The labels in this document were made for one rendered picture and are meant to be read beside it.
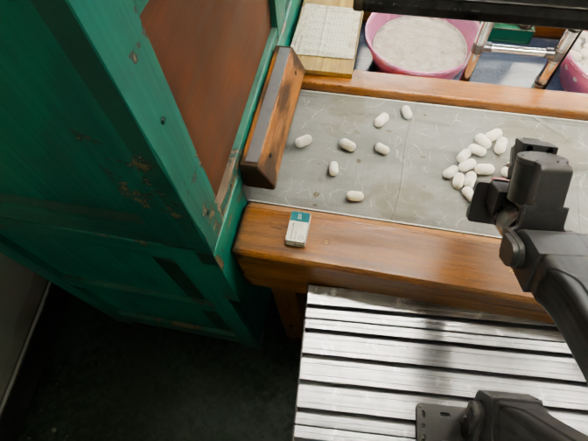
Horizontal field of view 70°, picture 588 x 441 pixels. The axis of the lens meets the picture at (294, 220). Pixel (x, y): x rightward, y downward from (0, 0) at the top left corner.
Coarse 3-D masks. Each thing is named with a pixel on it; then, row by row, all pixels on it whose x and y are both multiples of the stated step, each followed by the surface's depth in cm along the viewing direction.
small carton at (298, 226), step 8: (296, 216) 75; (304, 216) 75; (296, 224) 74; (304, 224) 74; (288, 232) 74; (296, 232) 74; (304, 232) 74; (288, 240) 73; (296, 240) 73; (304, 240) 73
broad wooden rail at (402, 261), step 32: (256, 224) 77; (288, 224) 77; (320, 224) 76; (352, 224) 76; (384, 224) 77; (256, 256) 75; (288, 256) 74; (320, 256) 74; (352, 256) 73; (384, 256) 73; (416, 256) 73; (448, 256) 72; (480, 256) 72; (288, 288) 88; (352, 288) 80; (384, 288) 76; (416, 288) 73; (448, 288) 70; (480, 288) 70; (512, 288) 69; (544, 320) 75
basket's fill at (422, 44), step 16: (384, 32) 103; (400, 32) 103; (416, 32) 103; (432, 32) 103; (448, 32) 103; (384, 48) 101; (400, 48) 100; (416, 48) 99; (432, 48) 100; (448, 48) 99; (464, 48) 100; (400, 64) 98; (416, 64) 98; (432, 64) 97; (448, 64) 98
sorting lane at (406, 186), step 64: (320, 128) 90; (384, 128) 89; (448, 128) 88; (512, 128) 87; (576, 128) 86; (256, 192) 83; (320, 192) 82; (384, 192) 82; (448, 192) 81; (576, 192) 80
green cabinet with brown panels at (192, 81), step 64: (0, 0) 29; (64, 0) 28; (128, 0) 34; (192, 0) 49; (256, 0) 73; (0, 64) 38; (64, 64) 34; (128, 64) 36; (192, 64) 52; (256, 64) 79; (0, 128) 48; (64, 128) 45; (128, 128) 40; (192, 128) 54; (0, 192) 66; (64, 192) 61; (128, 192) 53; (192, 192) 54
